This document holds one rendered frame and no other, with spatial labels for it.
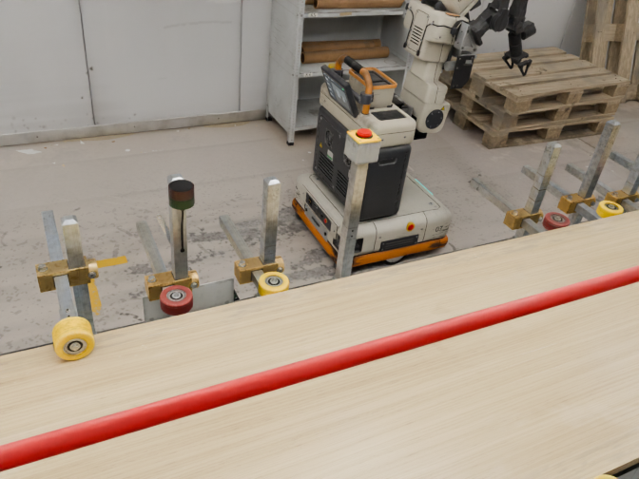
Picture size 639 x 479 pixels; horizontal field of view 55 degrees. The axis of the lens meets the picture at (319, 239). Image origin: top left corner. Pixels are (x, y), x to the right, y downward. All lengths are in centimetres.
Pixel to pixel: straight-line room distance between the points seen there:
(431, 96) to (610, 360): 175
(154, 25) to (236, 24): 54
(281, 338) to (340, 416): 25
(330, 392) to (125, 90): 322
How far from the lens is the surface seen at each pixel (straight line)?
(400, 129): 281
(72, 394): 138
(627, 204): 259
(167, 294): 156
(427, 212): 319
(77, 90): 423
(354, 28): 468
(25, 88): 420
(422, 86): 307
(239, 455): 124
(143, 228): 187
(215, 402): 23
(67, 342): 140
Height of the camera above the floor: 192
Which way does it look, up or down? 35 degrees down
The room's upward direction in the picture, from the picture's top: 7 degrees clockwise
